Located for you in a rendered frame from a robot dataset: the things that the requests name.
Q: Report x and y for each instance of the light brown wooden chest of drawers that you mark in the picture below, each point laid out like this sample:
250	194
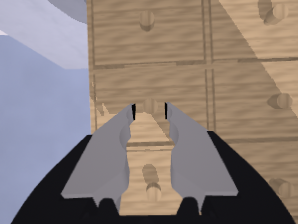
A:
169	145

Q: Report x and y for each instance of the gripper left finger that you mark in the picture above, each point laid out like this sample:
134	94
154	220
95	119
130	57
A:
96	168

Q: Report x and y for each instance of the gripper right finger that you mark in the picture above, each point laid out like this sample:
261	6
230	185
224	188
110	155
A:
224	184

